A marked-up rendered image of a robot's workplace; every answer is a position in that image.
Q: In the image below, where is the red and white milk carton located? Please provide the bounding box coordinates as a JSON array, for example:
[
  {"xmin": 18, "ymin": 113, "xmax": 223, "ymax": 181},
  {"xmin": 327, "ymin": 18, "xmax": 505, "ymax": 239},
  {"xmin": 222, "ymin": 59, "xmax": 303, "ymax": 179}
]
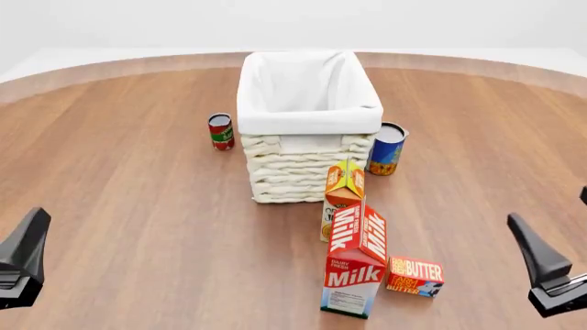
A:
[{"xmin": 319, "ymin": 195, "xmax": 388, "ymax": 321}]

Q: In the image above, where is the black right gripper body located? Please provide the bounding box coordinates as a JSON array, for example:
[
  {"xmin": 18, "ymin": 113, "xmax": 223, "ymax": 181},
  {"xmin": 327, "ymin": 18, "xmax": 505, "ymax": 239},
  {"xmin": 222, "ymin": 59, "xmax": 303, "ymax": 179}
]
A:
[{"xmin": 526, "ymin": 272, "xmax": 587, "ymax": 319}]

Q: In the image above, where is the blue labelled food can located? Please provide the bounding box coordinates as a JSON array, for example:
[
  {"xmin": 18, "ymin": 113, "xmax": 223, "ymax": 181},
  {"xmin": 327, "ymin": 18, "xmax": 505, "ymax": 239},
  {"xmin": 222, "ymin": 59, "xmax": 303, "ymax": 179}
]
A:
[{"xmin": 365, "ymin": 121, "xmax": 410, "ymax": 177}]

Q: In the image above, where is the orange butter box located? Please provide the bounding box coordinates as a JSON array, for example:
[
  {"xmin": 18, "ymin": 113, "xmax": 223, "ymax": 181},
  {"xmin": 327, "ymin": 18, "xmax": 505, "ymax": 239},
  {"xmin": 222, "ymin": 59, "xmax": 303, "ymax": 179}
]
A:
[{"xmin": 385, "ymin": 254, "xmax": 446, "ymax": 299}]

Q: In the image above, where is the red tomato sauce can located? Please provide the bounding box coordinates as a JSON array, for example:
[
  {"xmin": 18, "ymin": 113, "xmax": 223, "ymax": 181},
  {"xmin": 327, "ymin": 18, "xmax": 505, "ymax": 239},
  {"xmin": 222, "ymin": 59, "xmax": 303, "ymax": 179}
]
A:
[{"xmin": 207, "ymin": 113, "xmax": 236, "ymax": 152}]

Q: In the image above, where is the orange juice carton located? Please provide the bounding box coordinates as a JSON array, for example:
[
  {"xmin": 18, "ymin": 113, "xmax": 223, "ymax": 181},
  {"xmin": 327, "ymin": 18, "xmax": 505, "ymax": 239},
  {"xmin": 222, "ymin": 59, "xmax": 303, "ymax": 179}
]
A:
[{"xmin": 319, "ymin": 157, "xmax": 367, "ymax": 244}]

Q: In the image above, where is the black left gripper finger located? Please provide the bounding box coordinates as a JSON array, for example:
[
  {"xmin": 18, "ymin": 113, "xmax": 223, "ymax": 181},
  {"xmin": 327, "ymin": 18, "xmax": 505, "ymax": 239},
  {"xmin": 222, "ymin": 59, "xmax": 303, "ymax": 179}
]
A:
[{"xmin": 0, "ymin": 206, "xmax": 52, "ymax": 281}]

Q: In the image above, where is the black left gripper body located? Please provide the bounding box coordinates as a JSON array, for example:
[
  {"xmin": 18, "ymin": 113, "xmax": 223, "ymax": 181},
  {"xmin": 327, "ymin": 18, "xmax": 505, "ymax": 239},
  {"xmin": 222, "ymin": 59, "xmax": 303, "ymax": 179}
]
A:
[{"xmin": 0, "ymin": 261, "xmax": 46, "ymax": 311}]

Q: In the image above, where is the white woven basket with liner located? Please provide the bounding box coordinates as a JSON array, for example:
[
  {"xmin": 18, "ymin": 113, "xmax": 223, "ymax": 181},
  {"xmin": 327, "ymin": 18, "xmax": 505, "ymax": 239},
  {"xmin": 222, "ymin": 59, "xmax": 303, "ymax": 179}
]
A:
[{"xmin": 236, "ymin": 49, "xmax": 385, "ymax": 204}]

